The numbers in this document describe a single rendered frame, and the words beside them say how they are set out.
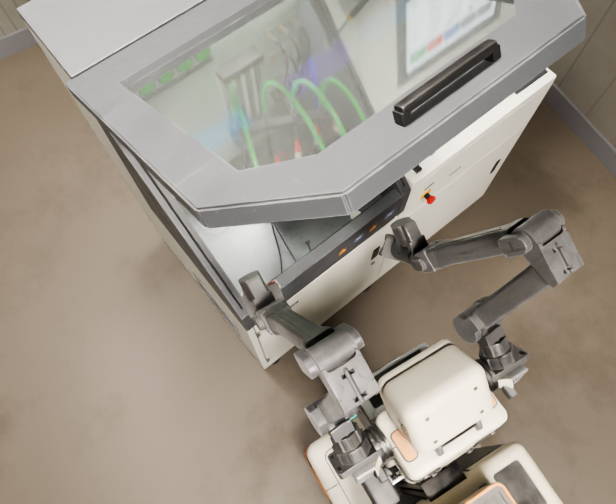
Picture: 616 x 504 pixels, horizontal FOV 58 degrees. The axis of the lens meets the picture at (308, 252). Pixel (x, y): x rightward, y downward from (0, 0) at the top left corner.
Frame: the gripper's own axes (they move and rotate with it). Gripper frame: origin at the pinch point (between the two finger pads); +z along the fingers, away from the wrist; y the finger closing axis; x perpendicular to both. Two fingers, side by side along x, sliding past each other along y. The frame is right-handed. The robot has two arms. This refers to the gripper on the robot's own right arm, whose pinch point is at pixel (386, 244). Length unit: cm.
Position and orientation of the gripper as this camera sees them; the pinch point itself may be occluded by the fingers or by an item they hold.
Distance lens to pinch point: 164.5
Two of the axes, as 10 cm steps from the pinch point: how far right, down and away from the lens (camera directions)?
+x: -3.0, 9.5, 0.7
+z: -2.9, -1.6, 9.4
